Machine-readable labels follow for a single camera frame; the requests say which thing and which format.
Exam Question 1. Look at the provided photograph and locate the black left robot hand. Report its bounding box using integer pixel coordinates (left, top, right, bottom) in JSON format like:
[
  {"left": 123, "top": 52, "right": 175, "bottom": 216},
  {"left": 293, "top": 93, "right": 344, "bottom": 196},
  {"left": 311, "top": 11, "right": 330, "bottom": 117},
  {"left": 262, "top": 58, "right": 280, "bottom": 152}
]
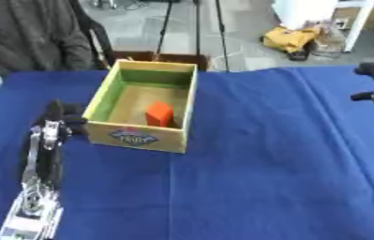
[{"left": 17, "top": 98, "right": 90, "bottom": 190}]

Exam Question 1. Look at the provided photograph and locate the black tripod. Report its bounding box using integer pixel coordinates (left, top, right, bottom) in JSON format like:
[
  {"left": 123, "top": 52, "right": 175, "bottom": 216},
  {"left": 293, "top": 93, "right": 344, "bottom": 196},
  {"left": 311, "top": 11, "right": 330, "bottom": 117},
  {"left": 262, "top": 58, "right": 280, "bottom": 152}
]
[{"left": 152, "top": 0, "right": 232, "bottom": 73}]

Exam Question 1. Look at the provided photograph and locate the white table leg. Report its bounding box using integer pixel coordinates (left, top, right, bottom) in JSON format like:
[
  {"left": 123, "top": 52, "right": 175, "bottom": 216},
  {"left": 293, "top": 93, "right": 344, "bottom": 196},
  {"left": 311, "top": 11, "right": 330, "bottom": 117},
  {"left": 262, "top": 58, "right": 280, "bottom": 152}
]
[{"left": 342, "top": 0, "right": 374, "bottom": 53}]

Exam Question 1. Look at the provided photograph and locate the tan cardboard box green inside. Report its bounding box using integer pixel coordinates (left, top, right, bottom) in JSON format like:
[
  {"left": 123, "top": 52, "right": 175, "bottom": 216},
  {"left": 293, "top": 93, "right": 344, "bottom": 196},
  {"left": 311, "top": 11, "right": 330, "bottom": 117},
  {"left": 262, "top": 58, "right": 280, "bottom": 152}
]
[{"left": 82, "top": 59, "right": 200, "bottom": 155}]

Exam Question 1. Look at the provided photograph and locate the orange block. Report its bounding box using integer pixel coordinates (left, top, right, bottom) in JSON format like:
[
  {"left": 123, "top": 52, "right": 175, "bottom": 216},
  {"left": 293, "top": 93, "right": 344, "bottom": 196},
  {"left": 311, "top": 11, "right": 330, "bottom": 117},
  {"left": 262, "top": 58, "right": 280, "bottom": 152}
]
[{"left": 143, "top": 101, "right": 175, "bottom": 128}]

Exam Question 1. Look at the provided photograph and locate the person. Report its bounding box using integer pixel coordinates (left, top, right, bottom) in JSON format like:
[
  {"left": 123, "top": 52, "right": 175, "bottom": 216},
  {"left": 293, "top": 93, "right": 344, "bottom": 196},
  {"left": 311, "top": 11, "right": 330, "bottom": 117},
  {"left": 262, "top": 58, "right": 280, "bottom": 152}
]
[{"left": 0, "top": 0, "right": 95, "bottom": 77}]

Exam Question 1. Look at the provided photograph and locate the yellow bag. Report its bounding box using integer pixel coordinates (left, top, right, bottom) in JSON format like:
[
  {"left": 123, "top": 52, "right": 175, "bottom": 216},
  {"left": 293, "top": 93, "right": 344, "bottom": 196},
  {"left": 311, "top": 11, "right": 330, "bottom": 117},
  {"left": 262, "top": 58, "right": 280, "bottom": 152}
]
[{"left": 260, "top": 25, "right": 323, "bottom": 53}]

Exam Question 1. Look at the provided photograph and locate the brown wooden chair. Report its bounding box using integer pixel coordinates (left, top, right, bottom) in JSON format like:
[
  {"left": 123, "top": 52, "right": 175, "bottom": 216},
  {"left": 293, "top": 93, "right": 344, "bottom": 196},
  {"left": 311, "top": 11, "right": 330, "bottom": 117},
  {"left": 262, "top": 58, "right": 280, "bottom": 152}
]
[{"left": 112, "top": 51, "right": 210, "bottom": 72}]

